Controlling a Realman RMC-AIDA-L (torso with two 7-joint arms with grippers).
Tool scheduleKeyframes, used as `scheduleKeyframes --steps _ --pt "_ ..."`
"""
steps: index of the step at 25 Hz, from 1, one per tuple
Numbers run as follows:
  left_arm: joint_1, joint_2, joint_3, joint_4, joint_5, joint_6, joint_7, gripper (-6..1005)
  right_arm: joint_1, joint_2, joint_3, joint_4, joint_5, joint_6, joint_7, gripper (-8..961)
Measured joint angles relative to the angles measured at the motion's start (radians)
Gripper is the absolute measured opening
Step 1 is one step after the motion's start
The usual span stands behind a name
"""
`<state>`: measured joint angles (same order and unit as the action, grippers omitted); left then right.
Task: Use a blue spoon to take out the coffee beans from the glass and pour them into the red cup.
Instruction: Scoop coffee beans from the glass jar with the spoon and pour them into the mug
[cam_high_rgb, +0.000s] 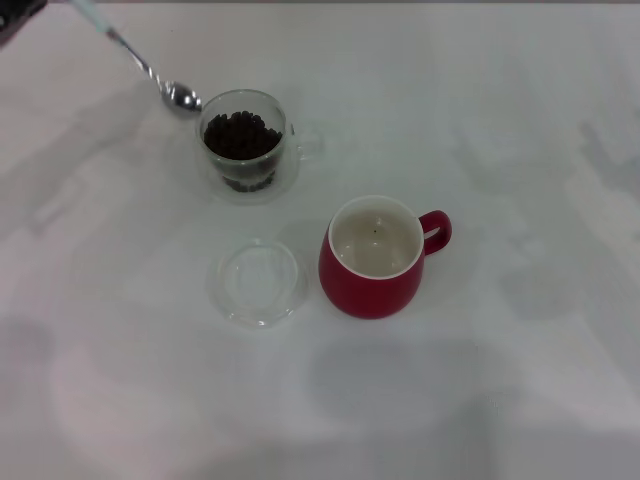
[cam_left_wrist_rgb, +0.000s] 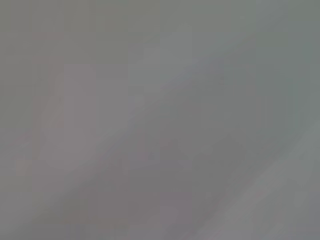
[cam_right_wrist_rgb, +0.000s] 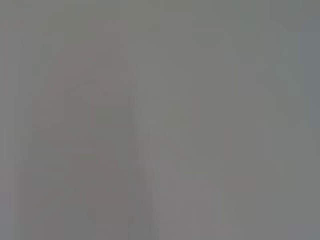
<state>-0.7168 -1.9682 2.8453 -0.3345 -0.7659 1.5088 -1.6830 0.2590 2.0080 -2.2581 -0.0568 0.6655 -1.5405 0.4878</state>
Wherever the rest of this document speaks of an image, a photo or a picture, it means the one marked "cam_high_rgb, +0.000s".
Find blue-handled metal spoon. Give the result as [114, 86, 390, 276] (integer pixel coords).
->
[69, 0, 204, 119]

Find red ceramic mug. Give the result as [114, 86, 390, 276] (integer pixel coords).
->
[318, 194, 454, 320]

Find dark coffee beans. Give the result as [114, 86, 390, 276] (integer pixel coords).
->
[203, 110, 284, 194]

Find clear glass saucer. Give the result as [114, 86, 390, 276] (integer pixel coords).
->
[207, 237, 311, 329]

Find clear double-wall glass cup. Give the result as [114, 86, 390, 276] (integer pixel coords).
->
[194, 88, 326, 204]

